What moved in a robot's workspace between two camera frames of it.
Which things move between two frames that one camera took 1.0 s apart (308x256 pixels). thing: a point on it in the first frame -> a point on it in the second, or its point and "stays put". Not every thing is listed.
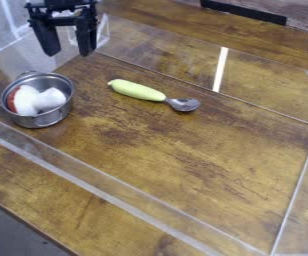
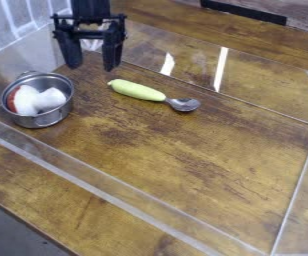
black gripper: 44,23 -> 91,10
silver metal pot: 40,80 stays put
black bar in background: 273,18 stays put
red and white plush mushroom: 26,101 stays put
